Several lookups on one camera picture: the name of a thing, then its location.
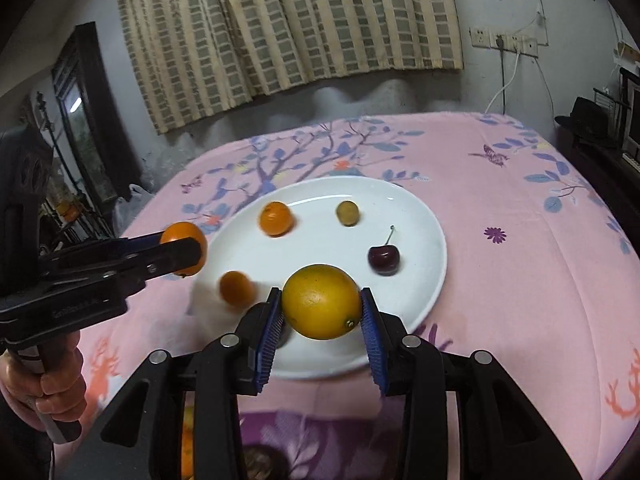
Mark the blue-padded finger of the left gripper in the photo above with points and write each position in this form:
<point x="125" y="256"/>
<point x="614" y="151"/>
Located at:
<point x="133" y="245"/>
<point x="151" y="263"/>

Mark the striped beige curtain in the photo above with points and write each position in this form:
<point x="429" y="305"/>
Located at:
<point x="194" y="59"/>

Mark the dark red cherry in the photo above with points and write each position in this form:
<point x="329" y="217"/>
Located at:
<point x="385" y="259"/>

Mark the large orange mandarin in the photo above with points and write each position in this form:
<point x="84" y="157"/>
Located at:
<point x="321" y="302"/>

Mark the dark framed mirror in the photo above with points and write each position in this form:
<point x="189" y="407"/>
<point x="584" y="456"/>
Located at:
<point x="90" y="120"/>

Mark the white oval plate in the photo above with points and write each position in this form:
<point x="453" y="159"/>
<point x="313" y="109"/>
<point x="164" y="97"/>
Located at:
<point x="320" y="242"/>

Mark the orange mandarin front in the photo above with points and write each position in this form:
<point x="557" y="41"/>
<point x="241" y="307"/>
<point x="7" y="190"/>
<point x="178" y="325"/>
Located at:
<point x="187" y="469"/>

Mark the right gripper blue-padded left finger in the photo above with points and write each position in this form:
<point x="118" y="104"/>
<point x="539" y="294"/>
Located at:
<point x="139" y="434"/>

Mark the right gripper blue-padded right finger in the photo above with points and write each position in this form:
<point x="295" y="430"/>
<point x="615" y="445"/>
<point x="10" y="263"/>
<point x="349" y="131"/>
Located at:
<point x="501" y="434"/>

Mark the green grape on plate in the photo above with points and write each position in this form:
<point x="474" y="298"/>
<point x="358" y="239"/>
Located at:
<point x="347" y="213"/>

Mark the dark water chestnut large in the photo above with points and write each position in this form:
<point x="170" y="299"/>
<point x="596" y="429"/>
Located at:
<point x="259" y="464"/>

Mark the clear plastic bag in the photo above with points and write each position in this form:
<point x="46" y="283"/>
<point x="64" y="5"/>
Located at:
<point x="125" y="211"/>

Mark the orange mandarin back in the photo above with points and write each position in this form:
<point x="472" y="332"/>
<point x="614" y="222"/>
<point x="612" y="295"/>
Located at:
<point x="237" y="290"/>

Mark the person's left hand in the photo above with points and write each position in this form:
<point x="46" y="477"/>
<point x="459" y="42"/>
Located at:
<point x="60" y="393"/>

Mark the pink deer-print tablecloth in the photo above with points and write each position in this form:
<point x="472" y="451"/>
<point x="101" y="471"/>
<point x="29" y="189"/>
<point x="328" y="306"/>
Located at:
<point x="539" y="273"/>

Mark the small orange on plate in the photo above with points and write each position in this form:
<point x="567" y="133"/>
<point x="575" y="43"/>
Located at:
<point x="276" y="219"/>

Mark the white wall power strip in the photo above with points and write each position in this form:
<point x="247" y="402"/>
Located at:
<point x="484" y="38"/>

